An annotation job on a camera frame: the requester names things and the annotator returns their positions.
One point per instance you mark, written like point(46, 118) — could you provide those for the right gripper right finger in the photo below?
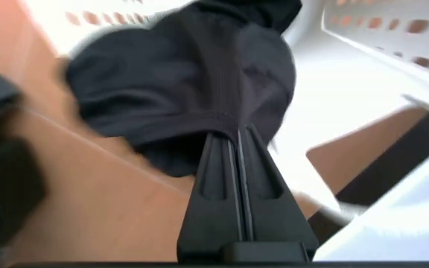
point(278, 216)

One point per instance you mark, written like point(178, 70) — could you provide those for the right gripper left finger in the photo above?
point(210, 208)

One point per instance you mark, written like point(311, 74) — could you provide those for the black garment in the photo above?
point(181, 82)

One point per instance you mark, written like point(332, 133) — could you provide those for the white laundry basket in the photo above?
point(348, 93)

